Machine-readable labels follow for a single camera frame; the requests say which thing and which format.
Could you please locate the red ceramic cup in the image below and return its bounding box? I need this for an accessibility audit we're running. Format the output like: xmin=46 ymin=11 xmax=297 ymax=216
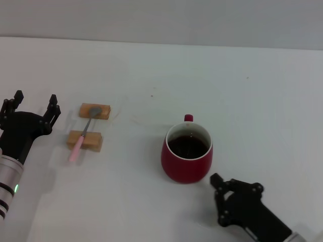
xmin=161 ymin=114 xmax=213 ymax=184

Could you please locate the notched wooden block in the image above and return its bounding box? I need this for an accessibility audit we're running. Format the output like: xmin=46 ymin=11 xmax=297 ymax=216
xmin=66 ymin=130 xmax=103 ymax=153

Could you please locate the dark brown coffee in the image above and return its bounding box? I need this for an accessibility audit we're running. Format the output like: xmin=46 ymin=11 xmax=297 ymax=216
xmin=168 ymin=135 xmax=209 ymax=159

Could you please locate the pink handled metal spoon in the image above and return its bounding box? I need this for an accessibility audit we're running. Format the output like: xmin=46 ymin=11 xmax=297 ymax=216
xmin=69 ymin=107 xmax=102 ymax=163

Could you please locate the flat wooden block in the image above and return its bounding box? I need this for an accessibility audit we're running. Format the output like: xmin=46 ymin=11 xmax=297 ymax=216
xmin=78 ymin=102 xmax=111 ymax=120

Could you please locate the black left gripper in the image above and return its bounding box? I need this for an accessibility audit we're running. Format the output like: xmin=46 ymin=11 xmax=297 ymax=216
xmin=0 ymin=90 xmax=62 ymax=166

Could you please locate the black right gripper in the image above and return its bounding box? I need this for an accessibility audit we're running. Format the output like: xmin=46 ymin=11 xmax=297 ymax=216
xmin=209 ymin=172 xmax=294 ymax=238

